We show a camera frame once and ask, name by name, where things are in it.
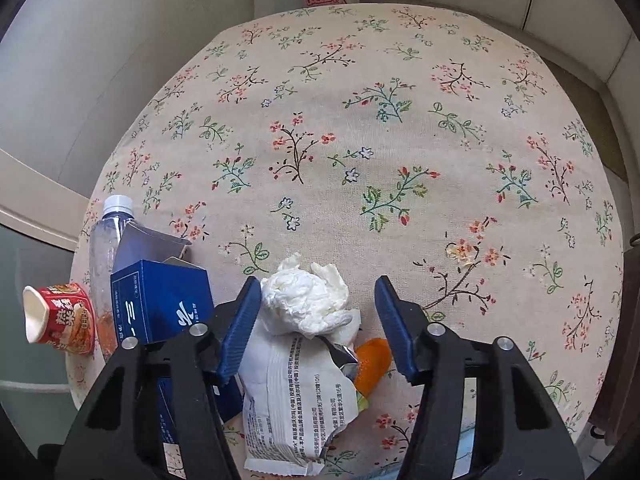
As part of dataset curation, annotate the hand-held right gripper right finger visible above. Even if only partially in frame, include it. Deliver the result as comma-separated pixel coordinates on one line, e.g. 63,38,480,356
374,275,586,480

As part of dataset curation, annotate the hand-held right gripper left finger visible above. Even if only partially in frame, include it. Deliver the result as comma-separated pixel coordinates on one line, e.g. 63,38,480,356
54,276,263,480

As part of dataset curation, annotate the orange peel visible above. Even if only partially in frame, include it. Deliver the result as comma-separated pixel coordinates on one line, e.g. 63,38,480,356
352,338,393,396

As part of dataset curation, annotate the white tissue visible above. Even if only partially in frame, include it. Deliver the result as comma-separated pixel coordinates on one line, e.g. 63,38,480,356
260,252,362,337

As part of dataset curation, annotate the white printed snack wrapper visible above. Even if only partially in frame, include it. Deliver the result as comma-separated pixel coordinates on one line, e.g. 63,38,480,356
237,319,362,476

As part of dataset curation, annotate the blue carton box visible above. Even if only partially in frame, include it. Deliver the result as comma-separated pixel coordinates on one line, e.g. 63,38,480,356
110,222,246,478

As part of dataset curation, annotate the clear plastic bottle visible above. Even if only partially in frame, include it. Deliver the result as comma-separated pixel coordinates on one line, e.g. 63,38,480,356
89,194,137,361

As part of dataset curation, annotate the red instant noodle cup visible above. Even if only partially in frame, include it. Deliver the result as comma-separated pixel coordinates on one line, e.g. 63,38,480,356
22,282,97,357

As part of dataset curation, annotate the floral tablecloth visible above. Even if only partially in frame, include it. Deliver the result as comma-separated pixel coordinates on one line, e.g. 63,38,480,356
67,4,626,480

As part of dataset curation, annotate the frosted glass door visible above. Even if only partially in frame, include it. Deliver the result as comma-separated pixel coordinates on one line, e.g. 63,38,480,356
0,220,83,411

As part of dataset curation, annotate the dark wooden furniture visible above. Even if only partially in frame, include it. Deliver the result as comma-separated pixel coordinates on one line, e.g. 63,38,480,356
587,360,632,443

